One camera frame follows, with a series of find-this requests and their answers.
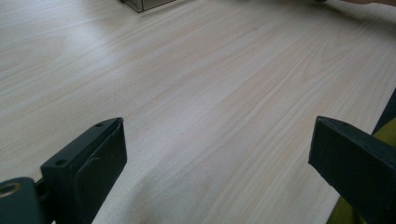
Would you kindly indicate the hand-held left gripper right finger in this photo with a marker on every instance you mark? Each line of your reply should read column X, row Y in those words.
column 358, row 168

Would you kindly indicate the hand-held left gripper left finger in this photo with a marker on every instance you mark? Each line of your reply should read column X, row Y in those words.
column 84, row 174

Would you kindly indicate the smoky transparent drawer case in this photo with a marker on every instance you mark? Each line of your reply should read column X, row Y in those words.
column 146, row 4

